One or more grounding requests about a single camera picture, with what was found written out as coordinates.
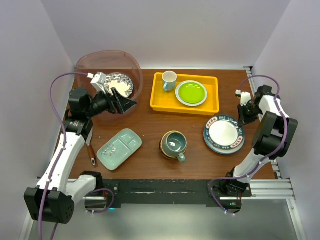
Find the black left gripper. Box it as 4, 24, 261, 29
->
85, 87, 137, 118

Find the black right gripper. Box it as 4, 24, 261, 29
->
237, 102, 263, 127

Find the blue floral pattern plate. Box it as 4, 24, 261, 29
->
103, 72, 134, 98

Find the teal rim lettered plate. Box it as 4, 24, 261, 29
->
203, 114, 246, 150

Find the strawberry pattern white plate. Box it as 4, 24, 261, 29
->
204, 139, 245, 155

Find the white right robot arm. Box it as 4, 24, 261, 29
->
220, 85, 298, 197

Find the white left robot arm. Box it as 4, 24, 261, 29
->
24, 87, 137, 224

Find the transparent pink plastic bin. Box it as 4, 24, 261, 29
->
75, 50, 144, 125

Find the yellow plastic tray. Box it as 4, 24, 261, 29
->
150, 72, 220, 116

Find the mint green divided dish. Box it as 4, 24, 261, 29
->
96, 128, 142, 171

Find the light blue ceramic mug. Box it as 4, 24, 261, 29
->
162, 71, 178, 92

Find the white scalloped plate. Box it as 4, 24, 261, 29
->
175, 80, 208, 107

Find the lime green small plate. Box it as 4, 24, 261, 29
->
178, 82, 206, 104

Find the teal glazed mug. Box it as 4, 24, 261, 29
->
161, 130, 188, 163

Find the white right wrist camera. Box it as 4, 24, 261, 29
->
235, 89, 252, 106

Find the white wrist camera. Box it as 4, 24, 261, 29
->
235, 89, 252, 106
90, 72, 106, 94

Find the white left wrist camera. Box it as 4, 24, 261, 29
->
90, 72, 106, 94

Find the wooden handled metal scraper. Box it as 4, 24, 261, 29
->
85, 129, 98, 167

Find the aluminium frame rail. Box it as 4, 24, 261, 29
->
247, 159, 297, 201

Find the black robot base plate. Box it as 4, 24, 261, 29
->
74, 178, 253, 215

